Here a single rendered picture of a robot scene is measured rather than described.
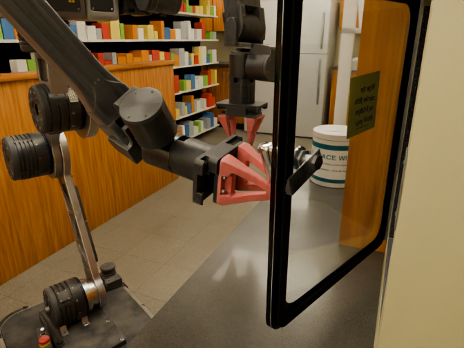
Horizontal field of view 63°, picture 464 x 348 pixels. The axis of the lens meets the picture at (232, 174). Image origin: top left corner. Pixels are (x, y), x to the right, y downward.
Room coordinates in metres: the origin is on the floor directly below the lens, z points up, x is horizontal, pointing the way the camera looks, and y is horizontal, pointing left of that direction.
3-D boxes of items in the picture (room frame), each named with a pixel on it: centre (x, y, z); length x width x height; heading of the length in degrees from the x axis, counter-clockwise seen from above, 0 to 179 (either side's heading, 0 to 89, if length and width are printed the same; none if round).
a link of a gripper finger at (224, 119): (0.85, -0.01, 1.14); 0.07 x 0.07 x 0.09; 66
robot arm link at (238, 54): (0.84, -0.03, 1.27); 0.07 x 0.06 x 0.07; 40
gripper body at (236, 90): (0.85, -0.02, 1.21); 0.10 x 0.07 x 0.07; 66
